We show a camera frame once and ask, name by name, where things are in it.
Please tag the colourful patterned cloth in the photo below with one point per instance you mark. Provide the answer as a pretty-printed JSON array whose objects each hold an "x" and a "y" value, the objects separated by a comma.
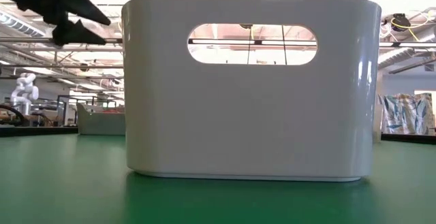
[{"x": 405, "y": 115}]

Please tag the long ceiling light bar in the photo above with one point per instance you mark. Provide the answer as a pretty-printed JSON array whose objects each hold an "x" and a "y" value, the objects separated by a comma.
[{"x": 221, "y": 42}]

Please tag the silver ventilation duct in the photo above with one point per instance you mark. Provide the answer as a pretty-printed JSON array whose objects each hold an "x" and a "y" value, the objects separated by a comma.
[
  {"x": 17, "y": 23},
  {"x": 391, "y": 58}
]

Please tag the large white plastic basket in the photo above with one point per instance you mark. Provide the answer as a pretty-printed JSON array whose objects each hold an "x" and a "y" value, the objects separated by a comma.
[{"x": 252, "y": 115}]

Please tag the white upright panel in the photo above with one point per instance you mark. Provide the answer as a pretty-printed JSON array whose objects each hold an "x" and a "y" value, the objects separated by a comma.
[{"x": 377, "y": 123}]

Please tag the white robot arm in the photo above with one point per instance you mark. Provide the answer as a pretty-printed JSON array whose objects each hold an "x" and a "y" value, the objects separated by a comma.
[{"x": 25, "y": 91}]

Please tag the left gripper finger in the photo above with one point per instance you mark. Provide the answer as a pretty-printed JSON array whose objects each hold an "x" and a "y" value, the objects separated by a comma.
[
  {"x": 83, "y": 6},
  {"x": 75, "y": 35}
]

